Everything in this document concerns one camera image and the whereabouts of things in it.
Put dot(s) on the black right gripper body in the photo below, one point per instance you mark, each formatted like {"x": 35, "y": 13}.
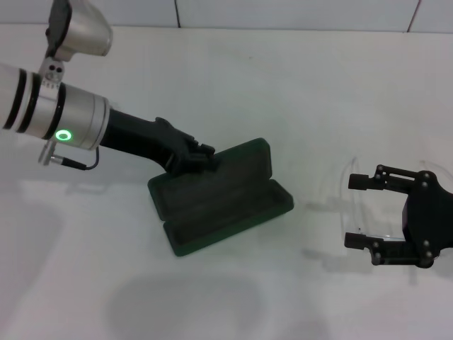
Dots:
{"x": 430, "y": 216}

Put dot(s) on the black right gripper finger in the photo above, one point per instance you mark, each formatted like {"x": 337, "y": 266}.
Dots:
{"x": 362, "y": 181}
{"x": 359, "y": 241}

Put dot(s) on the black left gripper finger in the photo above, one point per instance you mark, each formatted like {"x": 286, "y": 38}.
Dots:
{"x": 200, "y": 164}
{"x": 203, "y": 149}

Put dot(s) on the green glasses case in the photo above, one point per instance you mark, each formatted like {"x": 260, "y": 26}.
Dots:
{"x": 226, "y": 205}

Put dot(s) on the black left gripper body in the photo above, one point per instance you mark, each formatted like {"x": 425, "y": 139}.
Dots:
{"x": 141, "y": 136}

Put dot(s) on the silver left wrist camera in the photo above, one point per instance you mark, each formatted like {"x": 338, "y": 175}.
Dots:
{"x": 85, "y": 28}

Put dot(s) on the clear white glasses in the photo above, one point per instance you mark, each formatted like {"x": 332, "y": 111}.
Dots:
{"x": 343, "y": 212}

